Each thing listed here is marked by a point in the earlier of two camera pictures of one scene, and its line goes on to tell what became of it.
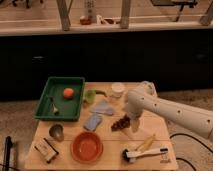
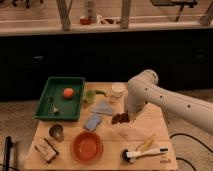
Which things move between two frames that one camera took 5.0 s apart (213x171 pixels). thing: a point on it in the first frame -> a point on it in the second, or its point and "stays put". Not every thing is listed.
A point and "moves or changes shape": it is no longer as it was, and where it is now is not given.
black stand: x=8 y=143 stays put
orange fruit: x=68 y=93 stays put
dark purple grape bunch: x=123 y=123 moves or changes shape
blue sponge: x=93 y=121 stays put
